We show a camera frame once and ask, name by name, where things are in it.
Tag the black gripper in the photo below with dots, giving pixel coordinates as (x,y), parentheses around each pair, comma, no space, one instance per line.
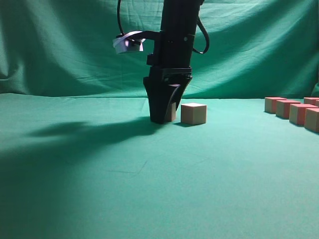
(170,71)

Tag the pink cube moved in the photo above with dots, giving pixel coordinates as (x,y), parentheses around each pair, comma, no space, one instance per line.
(193,113)
(312,119)
(298,113)
(173,111)

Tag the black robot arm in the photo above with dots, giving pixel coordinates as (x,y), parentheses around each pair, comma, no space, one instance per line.
(180,15)

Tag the pink cube left column far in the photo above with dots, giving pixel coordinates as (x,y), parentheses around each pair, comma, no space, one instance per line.
(271,104)

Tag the green cloth backdrop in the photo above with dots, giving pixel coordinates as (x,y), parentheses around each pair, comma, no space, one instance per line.
(80,159)

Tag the pink cube left column second-far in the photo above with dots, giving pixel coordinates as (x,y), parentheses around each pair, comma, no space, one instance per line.
(283,108)

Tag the pink cube right column far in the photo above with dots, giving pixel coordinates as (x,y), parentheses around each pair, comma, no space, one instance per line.
(311,100)

